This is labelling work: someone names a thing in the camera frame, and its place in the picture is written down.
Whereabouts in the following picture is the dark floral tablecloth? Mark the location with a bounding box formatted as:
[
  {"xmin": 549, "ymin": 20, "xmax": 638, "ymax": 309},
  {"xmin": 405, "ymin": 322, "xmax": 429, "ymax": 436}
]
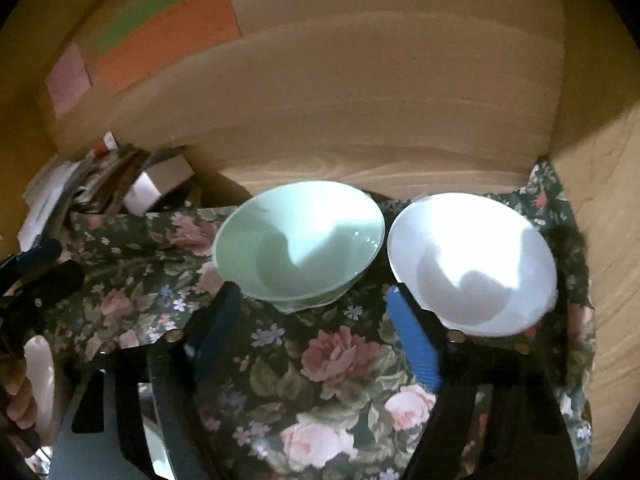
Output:
[{"xmin": 35, "ymin": 157, "xmax": 598, "ymax": 480}]

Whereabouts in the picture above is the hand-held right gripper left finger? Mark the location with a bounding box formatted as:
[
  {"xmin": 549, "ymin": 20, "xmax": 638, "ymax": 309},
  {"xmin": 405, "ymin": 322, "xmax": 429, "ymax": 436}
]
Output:
[{"xmin": 70, "ymin": 280, "xmax": 246, "ymax": 480}]

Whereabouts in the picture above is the pink paper note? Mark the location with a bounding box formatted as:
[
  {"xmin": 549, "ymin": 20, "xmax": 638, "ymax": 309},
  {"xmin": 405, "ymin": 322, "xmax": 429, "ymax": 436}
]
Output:
[{"xmin": 45, "ymin": 42, "xmax": 93, "ymax": 117}]

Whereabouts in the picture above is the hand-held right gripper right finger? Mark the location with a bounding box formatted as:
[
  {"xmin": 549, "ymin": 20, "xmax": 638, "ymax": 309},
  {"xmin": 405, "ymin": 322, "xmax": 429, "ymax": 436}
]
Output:
[{"xmin": 386, "ymin": 282, "xmax": 581, "ymax": 480}]

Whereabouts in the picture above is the light green bowl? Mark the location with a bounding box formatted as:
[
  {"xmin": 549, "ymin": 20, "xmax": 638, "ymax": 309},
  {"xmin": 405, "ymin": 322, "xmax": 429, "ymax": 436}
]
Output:
[{"xmin": 211, "ymin": 182, "xmax": 387, "ymax": 315}]

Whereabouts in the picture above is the large white plate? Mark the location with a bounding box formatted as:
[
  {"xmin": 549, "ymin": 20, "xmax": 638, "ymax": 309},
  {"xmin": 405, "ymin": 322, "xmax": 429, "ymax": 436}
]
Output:
[{"xmin": 22, "ymin": 335, "xmax": 57, "ymax": 441}]

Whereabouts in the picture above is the small white brown box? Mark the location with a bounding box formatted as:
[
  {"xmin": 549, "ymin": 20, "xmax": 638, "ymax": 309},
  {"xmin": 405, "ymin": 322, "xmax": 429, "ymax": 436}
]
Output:
[{"xmin": 122, "ymin": 154, "xmax": 197, "ymax": 215}]

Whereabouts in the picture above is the green paper note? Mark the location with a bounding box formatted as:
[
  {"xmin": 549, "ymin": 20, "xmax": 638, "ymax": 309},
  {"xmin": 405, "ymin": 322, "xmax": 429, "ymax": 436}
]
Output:
[{"xmin": 97, "ymin": 0, "xmax": 183, "ymax": 53}]

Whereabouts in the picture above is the stack of white papers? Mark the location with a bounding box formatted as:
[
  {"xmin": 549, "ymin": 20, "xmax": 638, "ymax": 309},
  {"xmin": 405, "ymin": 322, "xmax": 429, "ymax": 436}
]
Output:
[{"xmin": 17, "ymin": 132, "xmax": 191, "ymax": 251}]

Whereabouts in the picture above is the orange paper note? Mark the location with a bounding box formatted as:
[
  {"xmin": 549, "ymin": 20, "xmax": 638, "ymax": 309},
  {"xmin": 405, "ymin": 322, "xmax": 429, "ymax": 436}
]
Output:
[{"xmin": 92, "ymin": 0, "xmax": 243, "ymax": 96}]

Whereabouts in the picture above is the person's left hand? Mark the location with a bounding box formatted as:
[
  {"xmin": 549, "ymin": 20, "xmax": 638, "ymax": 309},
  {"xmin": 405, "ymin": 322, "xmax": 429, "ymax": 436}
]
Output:
[{"xmin": 0, "ymin": 355, "xmax": 38, "ymax": 431}]

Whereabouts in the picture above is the white bowl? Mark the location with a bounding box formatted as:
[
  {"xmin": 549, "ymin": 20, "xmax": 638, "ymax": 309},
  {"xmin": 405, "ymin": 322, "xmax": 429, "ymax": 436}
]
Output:
[{"xmin": 386, "ymin": 192, "xmax": 559, "ymax": 338}]

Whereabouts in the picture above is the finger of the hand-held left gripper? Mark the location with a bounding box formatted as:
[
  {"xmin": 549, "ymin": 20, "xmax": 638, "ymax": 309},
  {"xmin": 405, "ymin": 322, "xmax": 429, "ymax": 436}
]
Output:
[
  {"xmin": 0, "ymin": 239, "xmax": 63, "ymax": 281},
  {"xmin": 0, "ymin": 260, "xmax": 86, "ymax": 341}
]

